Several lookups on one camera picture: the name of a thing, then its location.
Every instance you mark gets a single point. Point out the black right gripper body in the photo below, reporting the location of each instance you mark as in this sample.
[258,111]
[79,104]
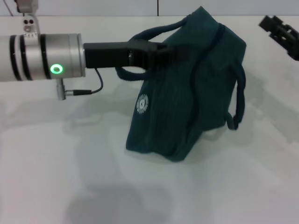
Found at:
[289,44]

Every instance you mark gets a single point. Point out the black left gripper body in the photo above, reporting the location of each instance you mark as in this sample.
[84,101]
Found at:
[112,54]

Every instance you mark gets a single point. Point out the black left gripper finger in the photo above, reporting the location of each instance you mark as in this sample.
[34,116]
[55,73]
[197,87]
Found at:
[175,52]

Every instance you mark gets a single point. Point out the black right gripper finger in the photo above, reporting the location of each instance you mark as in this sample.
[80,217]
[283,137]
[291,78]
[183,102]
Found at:
[272,25]

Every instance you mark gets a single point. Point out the dark teal lunch bag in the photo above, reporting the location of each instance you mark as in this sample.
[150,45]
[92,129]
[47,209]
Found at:
[187,105]

